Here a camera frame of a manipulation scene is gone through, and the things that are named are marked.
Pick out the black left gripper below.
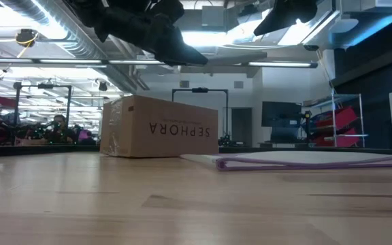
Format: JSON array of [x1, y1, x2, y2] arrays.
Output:
[[65, 0, 209, 67]]

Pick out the brown Sephora cardboard box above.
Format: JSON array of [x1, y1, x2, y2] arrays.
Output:
[[99, 95, 220, 159]]

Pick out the white mesh pouch purple trim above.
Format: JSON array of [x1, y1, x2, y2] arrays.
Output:
[[180, 150, 392, 172]]

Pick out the long ceiling light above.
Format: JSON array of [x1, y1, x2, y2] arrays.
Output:
[[0, 57, 165, 66], [246, 61, 319, 69]]

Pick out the black computer monitor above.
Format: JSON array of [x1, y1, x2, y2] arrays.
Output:
[[261, 101, 303, 128]]

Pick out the grey door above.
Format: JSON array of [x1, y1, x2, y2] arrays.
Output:
[[231, 108, 253, 148]]

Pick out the person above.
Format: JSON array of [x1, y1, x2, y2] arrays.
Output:
[[44, 114, 78, 144]]

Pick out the black camera gantry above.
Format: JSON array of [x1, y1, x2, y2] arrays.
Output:
[[13, 82, 74, 127], [171, 87, 229, 146]]

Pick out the metal wire shelf rack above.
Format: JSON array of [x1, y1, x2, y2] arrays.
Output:
[[303, 88, 370, 148]]

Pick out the ceiling cable reel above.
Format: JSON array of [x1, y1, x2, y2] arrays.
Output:
[[14, 29, 39, 48]]

